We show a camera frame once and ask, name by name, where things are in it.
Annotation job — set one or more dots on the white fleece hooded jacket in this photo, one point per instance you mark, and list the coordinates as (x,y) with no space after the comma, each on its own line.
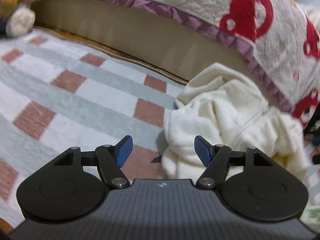
(226,107)

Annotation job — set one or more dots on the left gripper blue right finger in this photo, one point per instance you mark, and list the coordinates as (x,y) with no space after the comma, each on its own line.
(215,158)

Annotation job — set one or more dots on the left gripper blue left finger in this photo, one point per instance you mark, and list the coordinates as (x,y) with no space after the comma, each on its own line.
(110,161)

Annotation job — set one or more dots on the grey plush bunny toy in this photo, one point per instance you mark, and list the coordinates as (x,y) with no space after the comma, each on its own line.
(17,18)

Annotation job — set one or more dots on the quilted strawberry bedspread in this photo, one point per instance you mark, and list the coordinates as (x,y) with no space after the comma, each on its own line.
(278,38)

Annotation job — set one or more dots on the checkered pink grey rug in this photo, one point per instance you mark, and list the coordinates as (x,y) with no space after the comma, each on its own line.
(56,94)

